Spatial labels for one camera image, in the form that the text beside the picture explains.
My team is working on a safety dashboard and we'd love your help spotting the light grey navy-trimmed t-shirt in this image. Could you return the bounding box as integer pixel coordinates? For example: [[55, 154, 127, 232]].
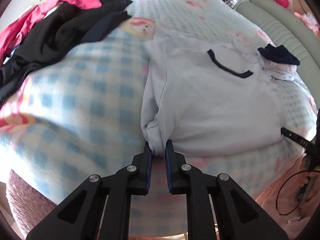
[[141, 25, 283, 157]]

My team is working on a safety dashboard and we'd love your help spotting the grey padded headboard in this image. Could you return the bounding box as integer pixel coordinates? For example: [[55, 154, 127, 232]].
[[234, 0, 319, 105]]

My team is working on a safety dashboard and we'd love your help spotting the white folded clothes stack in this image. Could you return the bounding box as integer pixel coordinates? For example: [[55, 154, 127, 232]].
[[260, 58, 297, 81]]

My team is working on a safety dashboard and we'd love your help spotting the pink garment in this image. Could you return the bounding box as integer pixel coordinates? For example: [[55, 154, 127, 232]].
[[1, 0, 102, 63]]

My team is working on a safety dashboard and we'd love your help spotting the black cable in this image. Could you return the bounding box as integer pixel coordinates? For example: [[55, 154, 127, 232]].
[[275, 169, 320, 216]]

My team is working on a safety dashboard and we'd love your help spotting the navy folded garment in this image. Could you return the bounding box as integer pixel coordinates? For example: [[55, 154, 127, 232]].
[[258, 44, 300, 66]]

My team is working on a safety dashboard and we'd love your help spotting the black garment pile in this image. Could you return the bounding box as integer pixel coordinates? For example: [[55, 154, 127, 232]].
[[1, 0, 133, 105]]

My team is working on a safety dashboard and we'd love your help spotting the pink bunny plush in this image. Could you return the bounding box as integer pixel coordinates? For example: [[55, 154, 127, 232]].
[[294, 12, 319, 35]]

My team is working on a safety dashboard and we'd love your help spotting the red round plush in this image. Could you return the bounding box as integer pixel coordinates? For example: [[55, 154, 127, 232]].
[[274, 0, 290, 8]]

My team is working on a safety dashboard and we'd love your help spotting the blue checkered cartoon blanket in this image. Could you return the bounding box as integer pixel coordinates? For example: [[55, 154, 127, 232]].
[[0, 0, 318, 239]]

